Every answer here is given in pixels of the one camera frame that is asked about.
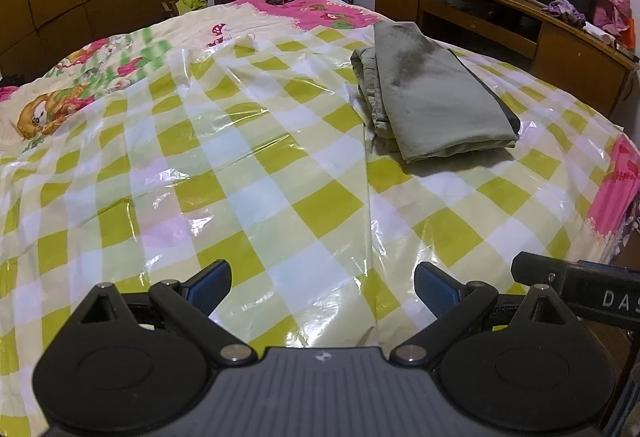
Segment yellow-green cloth on floor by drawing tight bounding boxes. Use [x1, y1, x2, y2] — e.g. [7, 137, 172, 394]
[175, 0, 207, 15]

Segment grey-green pants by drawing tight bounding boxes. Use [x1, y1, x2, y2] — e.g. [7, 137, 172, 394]
[350, 21, 521, 163]

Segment wooden tv cabinet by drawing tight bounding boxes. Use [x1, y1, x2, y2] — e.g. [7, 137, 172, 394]
[374, 0, 638, 116]

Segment cartoon floral bedsheet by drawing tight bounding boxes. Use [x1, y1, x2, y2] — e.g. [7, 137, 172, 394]
[1, 0, 639, 240]

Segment purple crumpled cloth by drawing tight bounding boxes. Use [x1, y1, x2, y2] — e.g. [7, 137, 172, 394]
[542, 0, 586, 30]

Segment green checkered plastic sheet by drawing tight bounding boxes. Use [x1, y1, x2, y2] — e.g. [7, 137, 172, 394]
[1, 32, 614, 436]

